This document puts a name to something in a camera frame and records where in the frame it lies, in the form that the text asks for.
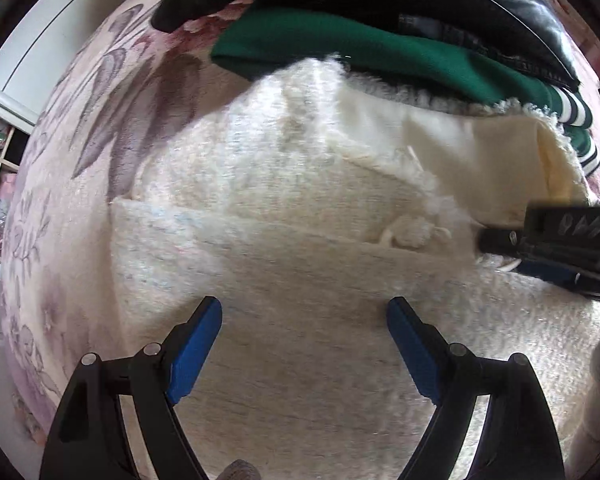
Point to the floral plush blanket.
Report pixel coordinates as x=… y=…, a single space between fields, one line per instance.
x=80 y=110

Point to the grey knit cloth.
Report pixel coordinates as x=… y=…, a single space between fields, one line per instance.
x=237 y=471

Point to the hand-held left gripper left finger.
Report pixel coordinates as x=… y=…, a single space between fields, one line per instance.
x=197 y=350

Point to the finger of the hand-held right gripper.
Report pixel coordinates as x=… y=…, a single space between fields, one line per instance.
x=500 y=242
x=545 y=271

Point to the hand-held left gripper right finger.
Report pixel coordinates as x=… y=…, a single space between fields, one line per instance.
x=412 y=350

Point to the green jacket with striped cuffs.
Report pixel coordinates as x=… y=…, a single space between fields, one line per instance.
x=380 y=50

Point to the white fluffy sweater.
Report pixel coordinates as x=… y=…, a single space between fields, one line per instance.
x=300 y=260

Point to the dark denim garment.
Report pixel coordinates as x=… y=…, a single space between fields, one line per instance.
x=455 y=35

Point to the white wardrobe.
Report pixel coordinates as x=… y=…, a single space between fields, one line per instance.
x=45 y=45

